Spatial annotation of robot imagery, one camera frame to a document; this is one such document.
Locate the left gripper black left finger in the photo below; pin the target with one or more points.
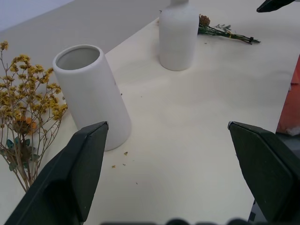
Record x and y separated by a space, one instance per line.
68 178

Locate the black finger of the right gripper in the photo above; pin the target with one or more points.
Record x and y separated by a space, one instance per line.
269 6

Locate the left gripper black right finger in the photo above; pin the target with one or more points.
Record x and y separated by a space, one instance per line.
267 168

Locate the white cylinder ceramic vase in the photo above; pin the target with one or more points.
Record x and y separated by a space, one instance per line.
93 93

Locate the white bottle-shaped ceramic vase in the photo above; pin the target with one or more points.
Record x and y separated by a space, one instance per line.
177 35

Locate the yellow dried flower bunch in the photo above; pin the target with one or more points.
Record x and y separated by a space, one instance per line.
23 150

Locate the green-stemmed dried flower bunch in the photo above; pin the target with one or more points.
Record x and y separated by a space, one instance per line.
211 31

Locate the orange red object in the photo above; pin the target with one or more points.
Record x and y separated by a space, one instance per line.
291 103

